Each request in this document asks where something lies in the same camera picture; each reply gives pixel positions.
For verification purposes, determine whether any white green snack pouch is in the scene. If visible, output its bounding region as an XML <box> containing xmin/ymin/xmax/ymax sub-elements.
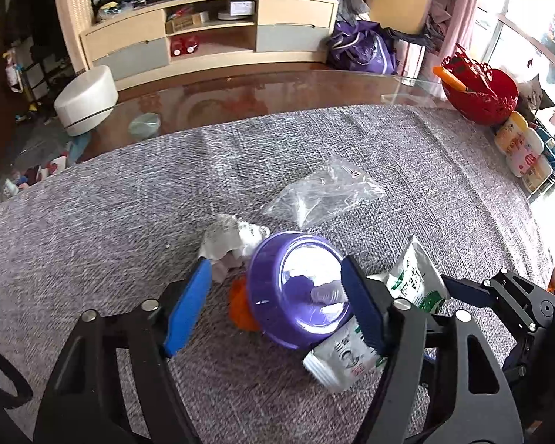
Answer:
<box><xmin>370</xmin><ymin>236</ymin><xmax>450</xmax><ymax>314</ymax></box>

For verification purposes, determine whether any white tissue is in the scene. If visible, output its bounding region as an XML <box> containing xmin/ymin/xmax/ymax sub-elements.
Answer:
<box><xmin>199</xmin><ymin>213</ymin><xmax>270</xmax><ymax>284</ymax></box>

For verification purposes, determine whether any orange wrapper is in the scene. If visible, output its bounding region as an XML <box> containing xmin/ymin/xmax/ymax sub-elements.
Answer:
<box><xmin>228</xmin><ymin>275</ymin><xmax>260</xmax><ymax>332</ymax></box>

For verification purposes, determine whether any clear plastic bag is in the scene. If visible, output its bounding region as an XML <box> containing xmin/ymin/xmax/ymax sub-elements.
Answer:
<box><xmin>262</xmin><ymin>157</ymin><xmax>386</xmax><ymax>229</ymax></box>

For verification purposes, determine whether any small white bottle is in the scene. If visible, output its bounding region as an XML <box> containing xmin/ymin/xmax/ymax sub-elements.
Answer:
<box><xmin>522</xmin><ymin>154</ymin><xmax>552</xmax><ymax>194</ymax></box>

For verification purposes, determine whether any white bottle red label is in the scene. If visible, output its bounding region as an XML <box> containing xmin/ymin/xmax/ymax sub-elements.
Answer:
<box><xmin>506</xmin><ymin>128</ymin><xmax>544</xmax><ymax>178</ymax></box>

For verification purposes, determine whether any cream bottle yellow cap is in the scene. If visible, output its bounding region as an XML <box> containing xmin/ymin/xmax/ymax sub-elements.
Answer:
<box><xmin>494</xmin><ymin>111</ymin><xmax>528</xmax><ymax>155</ymax></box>

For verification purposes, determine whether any red plastic basket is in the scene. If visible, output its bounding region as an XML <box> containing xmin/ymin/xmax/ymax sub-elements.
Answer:
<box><xmin>441</xmin><ymin>45</ymin><xmax>519</xmax><ymax>126</ymax></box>

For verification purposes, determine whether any white round stool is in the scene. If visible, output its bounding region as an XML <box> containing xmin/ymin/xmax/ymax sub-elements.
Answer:
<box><xmin>54</xmin><ymin>65</ymin><xmax>118</xmax><ymax>137</ymax></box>

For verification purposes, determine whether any orange stick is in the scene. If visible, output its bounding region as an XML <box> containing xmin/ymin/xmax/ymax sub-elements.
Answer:
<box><xmin>432</xmin><ymin>65</ymin><xmax>469</xmax><ymax>93</ymax></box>

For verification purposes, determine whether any purple bag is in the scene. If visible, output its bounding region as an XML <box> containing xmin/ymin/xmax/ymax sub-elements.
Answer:
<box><xmin>327</xmin><ymin>20</ymin><xmax>397</xmax><ymax>75</ymax></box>

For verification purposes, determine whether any beige TV cabinet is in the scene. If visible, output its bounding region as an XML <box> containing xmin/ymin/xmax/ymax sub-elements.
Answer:
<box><xmin>80</xmin><ymin>0</ymin><xmax>339</xmax><ymax>90</ymax></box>

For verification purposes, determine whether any pink curtain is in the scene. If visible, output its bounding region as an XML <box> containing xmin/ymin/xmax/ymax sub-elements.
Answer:
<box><xmin>421</xmin><ymin>0</ymin><xmax>477</xmax><ymax>83</ymax></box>

